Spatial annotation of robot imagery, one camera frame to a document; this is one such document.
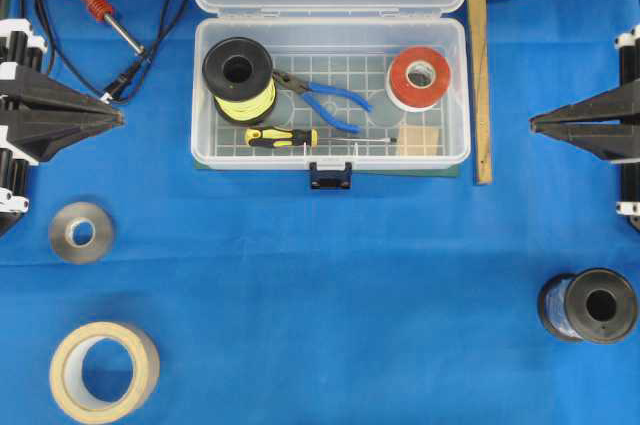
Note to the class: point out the red tape roll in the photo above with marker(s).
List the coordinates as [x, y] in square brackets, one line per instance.
[417, 79]

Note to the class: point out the blue table cloth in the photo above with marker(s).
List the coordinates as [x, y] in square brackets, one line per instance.
[399, 301]

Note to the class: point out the small wooden block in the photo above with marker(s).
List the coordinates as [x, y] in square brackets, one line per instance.
[418, 141]

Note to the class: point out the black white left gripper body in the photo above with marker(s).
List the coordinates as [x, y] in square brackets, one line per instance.
[20, 46]

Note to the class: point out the grey tape roll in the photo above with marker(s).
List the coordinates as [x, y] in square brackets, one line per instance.
[81, 233]

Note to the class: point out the yellow black screwdriver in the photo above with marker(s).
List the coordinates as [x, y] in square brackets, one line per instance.
[275, 137]

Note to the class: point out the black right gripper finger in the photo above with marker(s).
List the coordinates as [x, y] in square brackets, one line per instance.
[616, 104]
[618, 143]

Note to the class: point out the clear plastic toolbox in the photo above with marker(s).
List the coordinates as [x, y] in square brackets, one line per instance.
[330, 60]

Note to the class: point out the blue wire black spool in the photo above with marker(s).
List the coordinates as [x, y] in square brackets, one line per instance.
[597, 305]

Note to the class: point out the wooden mallet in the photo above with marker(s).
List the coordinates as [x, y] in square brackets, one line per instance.
[477, 20]

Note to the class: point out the yellow wire black spool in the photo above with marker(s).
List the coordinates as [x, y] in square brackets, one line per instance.
[238, 73]

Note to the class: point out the red handled soldering iron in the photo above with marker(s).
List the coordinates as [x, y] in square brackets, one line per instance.
[103, 11]

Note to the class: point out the beige masking tape roll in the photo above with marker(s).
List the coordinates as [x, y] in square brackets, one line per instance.
[103, 371]

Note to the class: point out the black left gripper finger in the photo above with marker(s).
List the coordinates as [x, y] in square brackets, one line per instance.
[37, 135]
[23, 84]

